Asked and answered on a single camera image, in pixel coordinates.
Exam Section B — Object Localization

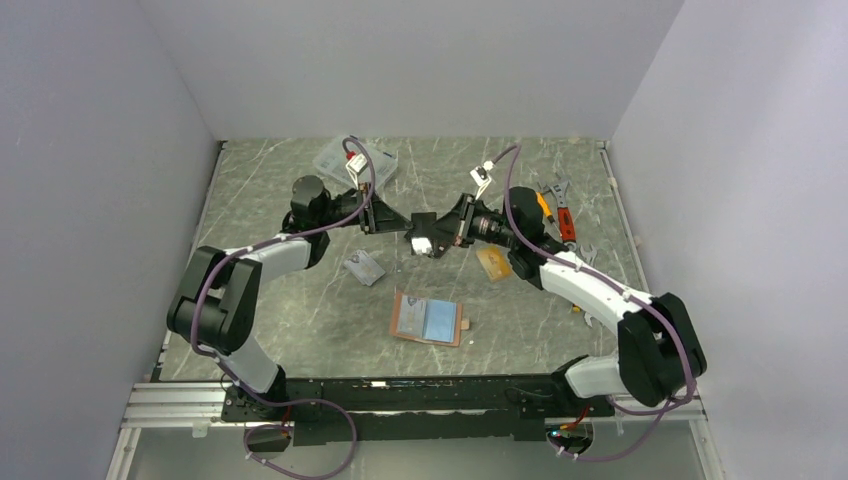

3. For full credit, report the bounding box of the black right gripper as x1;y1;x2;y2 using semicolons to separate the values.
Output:
420;194;519;250

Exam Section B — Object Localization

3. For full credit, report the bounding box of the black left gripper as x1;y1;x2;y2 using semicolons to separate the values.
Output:
317;182;413;235

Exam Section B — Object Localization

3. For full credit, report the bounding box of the white silver card stack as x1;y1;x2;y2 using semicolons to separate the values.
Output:
343;250;386;286

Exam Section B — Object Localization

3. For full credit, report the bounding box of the brown leather card holder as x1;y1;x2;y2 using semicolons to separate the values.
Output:
389;292;470;347

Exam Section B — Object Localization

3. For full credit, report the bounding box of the white credit card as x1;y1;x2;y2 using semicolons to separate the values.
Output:
396;295;427;338

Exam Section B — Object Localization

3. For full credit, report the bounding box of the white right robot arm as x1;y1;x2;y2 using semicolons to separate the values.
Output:
414;187;707;415

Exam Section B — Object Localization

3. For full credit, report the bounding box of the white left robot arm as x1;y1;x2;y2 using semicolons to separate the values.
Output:
166;175;412;420

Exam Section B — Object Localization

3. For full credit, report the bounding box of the clear plastic organizer box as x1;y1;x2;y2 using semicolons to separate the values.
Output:
313;136;398;193

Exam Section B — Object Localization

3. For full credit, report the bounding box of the silver combination wrench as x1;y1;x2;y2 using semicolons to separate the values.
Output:
577;244;598;263

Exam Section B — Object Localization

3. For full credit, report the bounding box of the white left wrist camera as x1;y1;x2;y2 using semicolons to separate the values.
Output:
345;151;372;189

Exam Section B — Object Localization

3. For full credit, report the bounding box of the yellow handled screwdriver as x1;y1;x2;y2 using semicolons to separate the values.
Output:
536;191;556;225

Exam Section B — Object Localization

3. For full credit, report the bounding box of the red handled adjustable wrench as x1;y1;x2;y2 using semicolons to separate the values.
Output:
539;175;577;251

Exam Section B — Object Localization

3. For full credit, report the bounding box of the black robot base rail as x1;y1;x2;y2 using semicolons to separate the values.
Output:
221;374;614;446

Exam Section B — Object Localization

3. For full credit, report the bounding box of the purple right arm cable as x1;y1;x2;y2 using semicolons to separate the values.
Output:
490;144;698;419

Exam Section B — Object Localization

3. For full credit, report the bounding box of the aluminium frame rail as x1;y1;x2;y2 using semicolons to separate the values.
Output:
106;382;225;479

